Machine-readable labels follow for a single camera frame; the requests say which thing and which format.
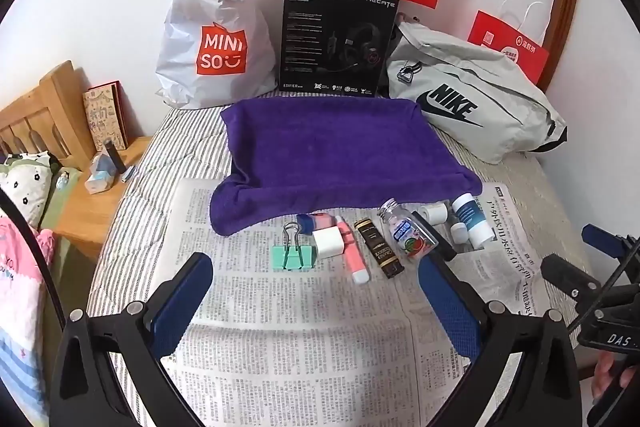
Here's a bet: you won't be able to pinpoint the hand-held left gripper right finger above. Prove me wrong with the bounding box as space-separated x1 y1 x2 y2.
419 254 583 427

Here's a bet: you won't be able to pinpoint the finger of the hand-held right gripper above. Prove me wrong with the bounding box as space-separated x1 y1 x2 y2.
581 223 640 269
541 254 603 308

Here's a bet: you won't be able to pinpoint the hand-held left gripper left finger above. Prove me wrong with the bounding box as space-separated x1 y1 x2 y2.
50 252 215 427

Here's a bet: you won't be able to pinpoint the blue white bottle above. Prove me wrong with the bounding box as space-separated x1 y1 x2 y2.
451 193 495 249

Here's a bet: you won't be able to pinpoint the white jar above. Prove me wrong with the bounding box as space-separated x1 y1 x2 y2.
419 202 448 224

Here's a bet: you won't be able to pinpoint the pink highlighter pen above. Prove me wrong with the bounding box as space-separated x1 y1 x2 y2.
335 216 370 285

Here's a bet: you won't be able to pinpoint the green binder clip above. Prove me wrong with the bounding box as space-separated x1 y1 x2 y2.
272 222 317 272

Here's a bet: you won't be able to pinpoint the white charger plug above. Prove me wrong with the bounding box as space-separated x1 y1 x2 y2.
312 228 346 259

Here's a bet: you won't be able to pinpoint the person's right hand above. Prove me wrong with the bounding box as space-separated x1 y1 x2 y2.
591 349 627 401

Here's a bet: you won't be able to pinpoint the clear plastic bottle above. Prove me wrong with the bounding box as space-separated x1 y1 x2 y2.
377 198 440 262

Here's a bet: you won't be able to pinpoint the black gold tube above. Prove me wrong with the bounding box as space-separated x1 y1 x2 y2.
354 218 403 279

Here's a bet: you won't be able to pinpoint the newspaper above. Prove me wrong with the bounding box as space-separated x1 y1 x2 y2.
160 177 583 427

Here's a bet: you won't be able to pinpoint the wooden nightstand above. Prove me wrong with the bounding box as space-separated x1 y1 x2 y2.
40 136 153 263

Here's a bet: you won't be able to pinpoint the small black device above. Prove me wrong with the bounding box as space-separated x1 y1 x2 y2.
103 142 126 175

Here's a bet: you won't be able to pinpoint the pink printed cloth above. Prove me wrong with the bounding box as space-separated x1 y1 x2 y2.
0 187 56 408

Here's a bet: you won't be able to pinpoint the grey sports bag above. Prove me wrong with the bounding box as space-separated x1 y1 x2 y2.
380 21 568 165

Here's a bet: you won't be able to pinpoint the floral pillow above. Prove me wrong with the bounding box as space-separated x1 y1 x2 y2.
0 152 61 228

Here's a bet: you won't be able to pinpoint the illustrated notebook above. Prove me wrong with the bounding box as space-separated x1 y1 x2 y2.
82 80 128 152

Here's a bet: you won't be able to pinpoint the purple towel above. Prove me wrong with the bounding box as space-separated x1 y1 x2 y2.
210 98 483 237

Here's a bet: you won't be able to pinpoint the wooden headboard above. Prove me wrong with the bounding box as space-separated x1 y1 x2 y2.
0 60 98 170

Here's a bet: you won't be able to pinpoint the black headset box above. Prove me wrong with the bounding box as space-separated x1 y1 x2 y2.
276 0 399 98

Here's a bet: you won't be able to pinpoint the white plastic shopping bag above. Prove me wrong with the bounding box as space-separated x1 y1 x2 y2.
154 0 278 110

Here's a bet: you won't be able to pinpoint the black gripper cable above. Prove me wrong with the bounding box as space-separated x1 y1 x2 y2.
574 237 640 333

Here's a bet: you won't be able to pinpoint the red paper bag white handles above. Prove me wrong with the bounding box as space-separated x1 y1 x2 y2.
467 0 551 85

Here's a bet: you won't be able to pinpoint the wooden door frame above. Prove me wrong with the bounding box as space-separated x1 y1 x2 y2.
542 0 583 90

